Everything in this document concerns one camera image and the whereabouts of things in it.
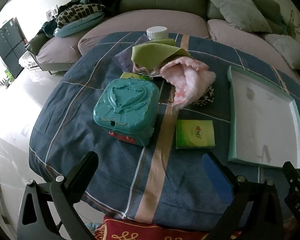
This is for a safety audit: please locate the pink fluffy cloth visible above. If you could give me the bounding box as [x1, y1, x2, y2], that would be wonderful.
[160, 56, 217, 112]

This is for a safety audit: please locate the mint green tray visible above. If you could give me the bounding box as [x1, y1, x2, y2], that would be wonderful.
[227, 65, 300, 168]

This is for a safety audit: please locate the pink sofa seat cover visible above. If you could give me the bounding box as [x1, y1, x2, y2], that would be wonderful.
[36, 31, 90, 72]
[77, 9, 207, 55]
[207, 19, 300, 85]

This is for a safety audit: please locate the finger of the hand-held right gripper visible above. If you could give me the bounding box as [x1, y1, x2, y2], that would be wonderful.
[282, 161, 300, 193]

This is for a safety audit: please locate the green cloth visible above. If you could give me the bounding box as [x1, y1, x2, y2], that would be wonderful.
[131, 39, 192, 68]

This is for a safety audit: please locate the purple tissue pack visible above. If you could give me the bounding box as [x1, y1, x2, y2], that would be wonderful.
[112, 34, 150, 72]

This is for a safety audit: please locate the blue plaid blanket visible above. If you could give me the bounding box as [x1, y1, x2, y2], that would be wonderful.
[29, 31, 300, 230]

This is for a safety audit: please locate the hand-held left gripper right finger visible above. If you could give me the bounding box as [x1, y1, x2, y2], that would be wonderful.
[202, 152, 284, 240]

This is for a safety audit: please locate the green sofa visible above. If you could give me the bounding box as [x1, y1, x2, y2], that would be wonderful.
[25, 0, 300, 93]

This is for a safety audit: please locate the teal plastic toy box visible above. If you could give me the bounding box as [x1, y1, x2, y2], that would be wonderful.
[93, 78, 160, 147]

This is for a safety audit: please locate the glass side table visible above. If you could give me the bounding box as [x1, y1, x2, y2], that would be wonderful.
[19, 50, 43, 70]

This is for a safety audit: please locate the dark cabinet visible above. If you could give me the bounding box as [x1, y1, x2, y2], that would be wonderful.
[0, 17, 28, 79]

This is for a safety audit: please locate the green tissue pack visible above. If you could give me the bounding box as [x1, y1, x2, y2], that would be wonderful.
[175, 119, 215, 150]
[120, 71, 150, 81]

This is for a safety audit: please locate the leopard print scrunchie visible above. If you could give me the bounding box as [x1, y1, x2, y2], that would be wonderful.
[195, 84, 215, 107]

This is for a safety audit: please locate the pale green pillow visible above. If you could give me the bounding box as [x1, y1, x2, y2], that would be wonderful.
[205, 0, 273, 33]
[262, 34, 300, 70]

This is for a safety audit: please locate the red embroidered cushion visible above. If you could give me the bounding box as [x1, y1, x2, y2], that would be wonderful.
[94, 215, 243, 240]

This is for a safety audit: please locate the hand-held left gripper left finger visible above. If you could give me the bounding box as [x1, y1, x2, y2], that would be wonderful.
[17, 151, 99, 240]

